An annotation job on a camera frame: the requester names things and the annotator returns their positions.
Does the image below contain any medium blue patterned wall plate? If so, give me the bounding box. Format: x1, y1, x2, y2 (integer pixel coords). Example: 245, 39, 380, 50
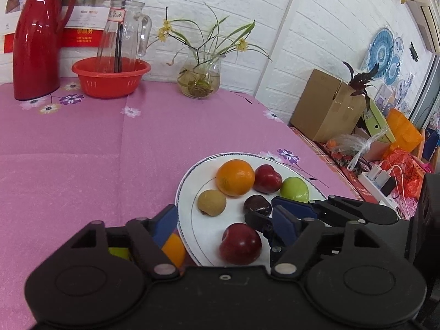
383, 53, 401, 86

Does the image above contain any white air conditioner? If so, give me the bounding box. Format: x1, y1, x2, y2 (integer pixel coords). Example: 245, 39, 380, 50
406, 0, 440, 54

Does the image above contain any glass pitcher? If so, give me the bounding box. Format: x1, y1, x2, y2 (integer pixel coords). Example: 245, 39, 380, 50
96, 1, 152, 73

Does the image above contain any dark purple plum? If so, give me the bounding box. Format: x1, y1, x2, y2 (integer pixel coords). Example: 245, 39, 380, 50
243, 195, 273, 218

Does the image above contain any bedding advertisement poster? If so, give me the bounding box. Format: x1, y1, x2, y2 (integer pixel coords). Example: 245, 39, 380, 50
2, 0, 31, 56
64, 0, 144, 47

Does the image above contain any cardboard box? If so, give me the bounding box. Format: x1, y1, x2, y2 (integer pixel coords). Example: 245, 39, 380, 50
290, 69, 367, 143

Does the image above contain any glass vase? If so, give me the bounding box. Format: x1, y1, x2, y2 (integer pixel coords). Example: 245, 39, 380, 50
177, 52, 221, 100

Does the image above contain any black charger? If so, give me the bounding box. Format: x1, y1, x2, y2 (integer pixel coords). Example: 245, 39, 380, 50
380, 175, 396, 196

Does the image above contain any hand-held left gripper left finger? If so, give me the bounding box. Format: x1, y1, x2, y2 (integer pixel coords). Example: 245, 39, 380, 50
62, 204, 179, 280

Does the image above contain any red plastic basket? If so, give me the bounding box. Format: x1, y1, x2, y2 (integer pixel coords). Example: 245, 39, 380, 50
71, 57, 152, 99

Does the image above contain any orange bag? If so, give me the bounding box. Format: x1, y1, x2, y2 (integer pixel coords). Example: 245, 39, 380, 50
383, 108, 423, 159

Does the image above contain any tan kiwi fruit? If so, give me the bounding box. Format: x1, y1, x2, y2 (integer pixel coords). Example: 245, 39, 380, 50
197, 189, 227, 217

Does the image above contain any red apple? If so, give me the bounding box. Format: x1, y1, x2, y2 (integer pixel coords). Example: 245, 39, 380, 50
254, 165, 283, 194
219, 223, 263, 266

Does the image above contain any green apple front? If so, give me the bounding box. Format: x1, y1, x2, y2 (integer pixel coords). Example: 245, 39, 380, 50
279, 177, 310, 203

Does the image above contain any black stirrer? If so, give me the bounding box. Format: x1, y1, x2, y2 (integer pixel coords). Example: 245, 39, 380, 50
115, 0, 127, 73

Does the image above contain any red thermos jug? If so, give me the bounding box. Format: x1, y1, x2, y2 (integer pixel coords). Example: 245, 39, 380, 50
13, 0, 78, 101

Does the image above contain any large blue patterned wall plate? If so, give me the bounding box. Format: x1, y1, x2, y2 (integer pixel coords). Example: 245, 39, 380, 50
364, 27, 394, 73

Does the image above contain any white plate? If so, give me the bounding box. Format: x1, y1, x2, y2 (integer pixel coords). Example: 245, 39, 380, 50
175, 152, 327, 267

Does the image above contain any red plastic bag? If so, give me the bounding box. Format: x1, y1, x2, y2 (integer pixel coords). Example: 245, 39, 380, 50
381, 148, 425, 200

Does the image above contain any clear plastic bag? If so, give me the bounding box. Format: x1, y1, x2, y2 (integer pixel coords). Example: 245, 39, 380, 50
326, 132, 387, 172

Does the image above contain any green box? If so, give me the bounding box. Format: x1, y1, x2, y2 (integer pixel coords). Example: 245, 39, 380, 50
361, 100, 397, 144

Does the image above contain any white power strip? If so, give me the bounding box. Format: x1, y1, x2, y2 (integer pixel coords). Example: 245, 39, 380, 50
357, 170, 401, 210

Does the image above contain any yellow flowered green plant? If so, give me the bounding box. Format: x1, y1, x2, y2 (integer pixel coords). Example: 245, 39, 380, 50
146, 3, 272, 66

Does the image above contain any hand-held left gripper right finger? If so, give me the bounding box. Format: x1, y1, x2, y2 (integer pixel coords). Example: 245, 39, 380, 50
271, 205, 396, 280

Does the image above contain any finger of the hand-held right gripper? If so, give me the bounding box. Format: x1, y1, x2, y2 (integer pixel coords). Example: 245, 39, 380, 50
245, 212, 282, 252
271, 194, 401, 226

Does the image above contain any photo card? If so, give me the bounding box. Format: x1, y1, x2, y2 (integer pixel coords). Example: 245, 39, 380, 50
375, 84, 393, 111

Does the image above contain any large orange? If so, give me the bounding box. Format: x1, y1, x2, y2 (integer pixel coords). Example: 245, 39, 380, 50
161, 233, 187, 269
216, 159, 255, 197

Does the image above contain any purple leaf plant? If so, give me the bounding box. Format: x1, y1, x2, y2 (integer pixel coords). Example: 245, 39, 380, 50
343, 61, 380, 111

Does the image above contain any white charger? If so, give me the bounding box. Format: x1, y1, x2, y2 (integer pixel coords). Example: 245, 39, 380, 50
369, 165, 389, 188

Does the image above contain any pink floral tablecloth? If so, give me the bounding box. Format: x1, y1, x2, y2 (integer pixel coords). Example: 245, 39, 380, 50
0, 76, 361, 282

